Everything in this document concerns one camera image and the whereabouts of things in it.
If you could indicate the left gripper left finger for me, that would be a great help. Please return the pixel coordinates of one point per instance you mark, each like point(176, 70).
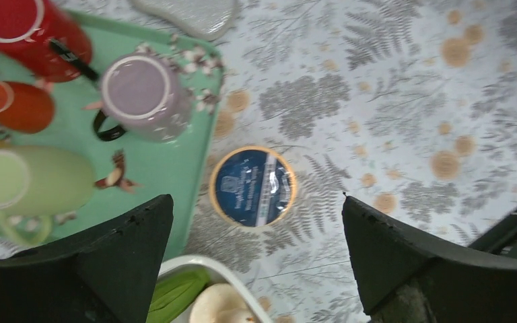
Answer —
point(106, 273)

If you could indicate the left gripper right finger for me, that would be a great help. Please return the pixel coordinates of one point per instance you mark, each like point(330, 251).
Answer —
point(405, 274)

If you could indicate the light green mug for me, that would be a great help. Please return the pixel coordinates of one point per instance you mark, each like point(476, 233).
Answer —
point(41, 182)

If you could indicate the lilac mug black handle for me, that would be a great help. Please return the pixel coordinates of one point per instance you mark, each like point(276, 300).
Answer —
point(141, 94)

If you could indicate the red mug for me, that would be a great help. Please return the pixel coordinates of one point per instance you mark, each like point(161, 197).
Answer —
point(26, 27)

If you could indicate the toy green leafy vegetable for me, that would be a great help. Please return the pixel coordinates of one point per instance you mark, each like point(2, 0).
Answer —
point(174, 293)

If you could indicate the green floral tray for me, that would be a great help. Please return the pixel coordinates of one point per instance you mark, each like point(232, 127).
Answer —
point(173, 167)

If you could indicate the white vegetable tub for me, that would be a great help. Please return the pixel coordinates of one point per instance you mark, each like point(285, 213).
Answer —
point(218, 273)

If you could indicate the toy mushroom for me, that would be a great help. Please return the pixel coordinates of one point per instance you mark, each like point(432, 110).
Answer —
point(221, 303)

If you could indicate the round blue lid tin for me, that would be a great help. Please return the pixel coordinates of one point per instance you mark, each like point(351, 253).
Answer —
point(253, 186)

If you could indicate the grey oval dish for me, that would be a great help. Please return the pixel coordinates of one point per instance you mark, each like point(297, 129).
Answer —
point(204, 19)

